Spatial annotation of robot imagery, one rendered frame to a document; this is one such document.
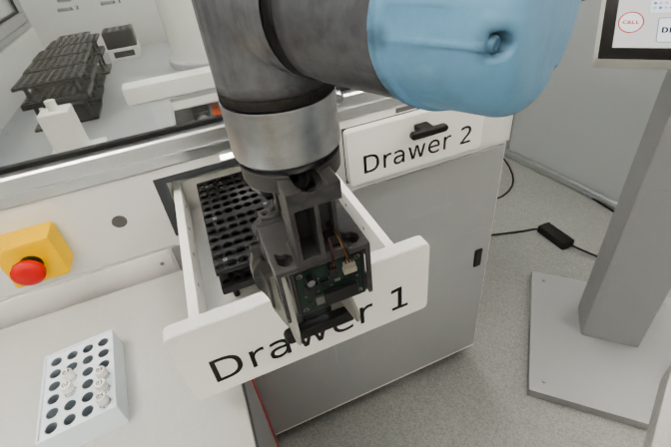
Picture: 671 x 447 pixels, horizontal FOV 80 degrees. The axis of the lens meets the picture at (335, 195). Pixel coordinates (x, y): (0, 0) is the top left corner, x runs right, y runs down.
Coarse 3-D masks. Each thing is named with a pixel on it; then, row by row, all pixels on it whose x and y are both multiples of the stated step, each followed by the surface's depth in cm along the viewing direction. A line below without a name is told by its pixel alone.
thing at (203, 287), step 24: (240, 168) 71; (192, 192) 70; (192, 216) 69; (360, 216) 56; (192, 240) 59; (384, 240) 51; (192, 264) 51; (192, 288) 47; (216, 288) 55; (192, 312) 44
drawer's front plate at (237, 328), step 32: (384, 256) 44; (416, 256) 45; (384, 288) 46; (416, 288) 48; (192, 320) 39; (224, 320) 39; (256, 320) 41; (352, 320) 47; (384, 320) 49; (192, 352) 40; (224, 352) 41; (192, 384) 42; (224, 384) 44
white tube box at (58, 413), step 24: (96, 336) 55; (48, 360) 53; (72, 360) 52; (96, 360) 52; (120, 360) 54; (48, 384) 50; (120, 384) 50; (48, 408) 47; (72, 408) 47; (96, 408) 47; (120, 408) 47; (48, 432) 46; (72, 432) 45; (96, 432) 47
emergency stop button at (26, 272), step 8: (16, 264) 54; (24, 264) 54; (32, 264) 54; (40, 264) 55; (16, 272) 54; (24, 272) 54; (32, 272) 55; (40, 272) 55; (16, 280) 54; (24, 280) 55; (32, 280) 55; (40, 280) 56
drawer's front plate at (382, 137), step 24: (384, 120) 71; (408, 120) 72; (432, 120) 74; (456, 120) 76; (480, 120) 79; (360, 144) 71; (384, 144) 73; (408, 144) 75; (432, 144) 77; (456, 144) 79; (360, 168) 73; (384, 168) 76; (408, 168) 78
